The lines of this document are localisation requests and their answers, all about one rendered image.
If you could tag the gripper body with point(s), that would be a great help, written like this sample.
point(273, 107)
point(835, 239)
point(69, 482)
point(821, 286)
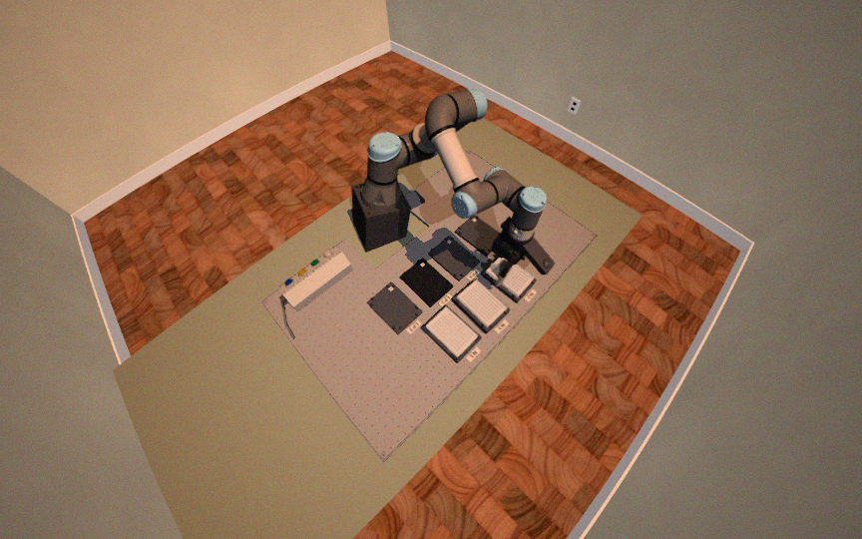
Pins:
point(505, 248)

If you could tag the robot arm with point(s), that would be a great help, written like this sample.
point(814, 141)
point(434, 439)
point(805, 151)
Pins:
point(382, 192)

